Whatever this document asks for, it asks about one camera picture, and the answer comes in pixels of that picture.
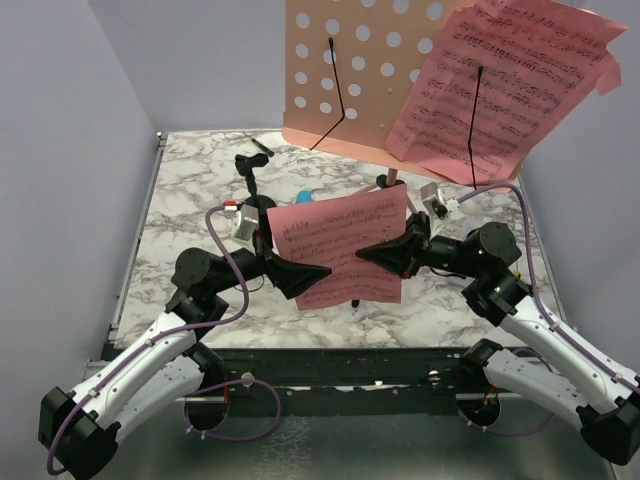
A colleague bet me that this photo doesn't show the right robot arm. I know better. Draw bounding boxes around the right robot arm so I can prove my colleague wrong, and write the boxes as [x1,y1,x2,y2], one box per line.
[357,213,639,465]

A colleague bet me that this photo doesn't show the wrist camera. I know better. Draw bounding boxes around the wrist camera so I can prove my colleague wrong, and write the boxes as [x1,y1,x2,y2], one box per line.
[223,201,259,246]
[420,182,461,220]

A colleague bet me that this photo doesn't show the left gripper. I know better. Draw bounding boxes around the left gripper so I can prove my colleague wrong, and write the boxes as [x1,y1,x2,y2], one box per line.
[211,208,332,298]

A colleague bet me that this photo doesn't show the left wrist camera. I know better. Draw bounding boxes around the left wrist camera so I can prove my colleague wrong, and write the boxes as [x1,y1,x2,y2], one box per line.
[223,201,259,246]

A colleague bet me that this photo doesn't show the black microphone stand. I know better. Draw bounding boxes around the black microphone stand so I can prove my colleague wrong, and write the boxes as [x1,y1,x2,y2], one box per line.
[234,153,276,209]

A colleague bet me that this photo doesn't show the pink sheet music pages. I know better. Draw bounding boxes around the pink sheet music pages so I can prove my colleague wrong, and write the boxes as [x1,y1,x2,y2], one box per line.
[268,184,407,310]

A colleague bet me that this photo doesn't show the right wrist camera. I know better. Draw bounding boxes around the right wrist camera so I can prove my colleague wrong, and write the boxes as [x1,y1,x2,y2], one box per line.
[420,182,461,220]

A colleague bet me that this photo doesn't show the pink sheet music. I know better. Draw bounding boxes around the pink sheet music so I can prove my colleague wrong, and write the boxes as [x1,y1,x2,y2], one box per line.
[385,1,628,185]

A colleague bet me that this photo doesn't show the blue toy microphone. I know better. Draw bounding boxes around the blue toy microphone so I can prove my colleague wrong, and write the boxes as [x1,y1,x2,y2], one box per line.
[295,190,313,204]

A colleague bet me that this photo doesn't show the pink music stand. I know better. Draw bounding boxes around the pink music stand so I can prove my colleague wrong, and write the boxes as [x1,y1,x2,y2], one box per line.
[280,0,526,311]

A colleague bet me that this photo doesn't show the green black pen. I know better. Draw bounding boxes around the green black pen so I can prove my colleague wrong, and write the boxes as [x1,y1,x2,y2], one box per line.
[251,138,275,157]

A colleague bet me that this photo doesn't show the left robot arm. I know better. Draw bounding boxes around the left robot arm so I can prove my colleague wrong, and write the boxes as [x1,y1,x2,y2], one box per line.
[38,246,332,479]

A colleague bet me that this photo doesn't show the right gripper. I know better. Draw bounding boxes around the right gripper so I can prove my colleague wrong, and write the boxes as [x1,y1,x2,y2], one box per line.
[356,210,483,279]

